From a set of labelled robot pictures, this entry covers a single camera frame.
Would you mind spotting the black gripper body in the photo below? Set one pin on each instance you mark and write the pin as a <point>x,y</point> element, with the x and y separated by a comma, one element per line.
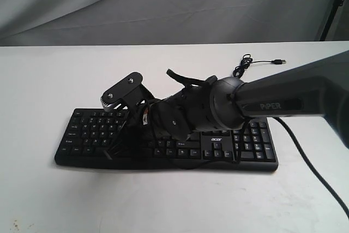
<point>176,116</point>

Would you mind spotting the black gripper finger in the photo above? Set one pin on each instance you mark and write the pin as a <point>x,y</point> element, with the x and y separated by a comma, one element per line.
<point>123,144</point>

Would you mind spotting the black acer keyboard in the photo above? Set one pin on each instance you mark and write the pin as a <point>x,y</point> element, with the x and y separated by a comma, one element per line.
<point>90,131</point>

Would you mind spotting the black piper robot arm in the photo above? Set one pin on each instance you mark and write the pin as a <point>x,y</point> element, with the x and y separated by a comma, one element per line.
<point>319,88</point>

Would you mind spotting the grey backdrop cloth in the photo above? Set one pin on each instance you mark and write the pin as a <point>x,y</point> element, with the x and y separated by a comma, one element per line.
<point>142,22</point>

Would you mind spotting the black tripod stand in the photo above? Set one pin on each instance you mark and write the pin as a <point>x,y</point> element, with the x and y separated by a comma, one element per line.
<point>336,4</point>

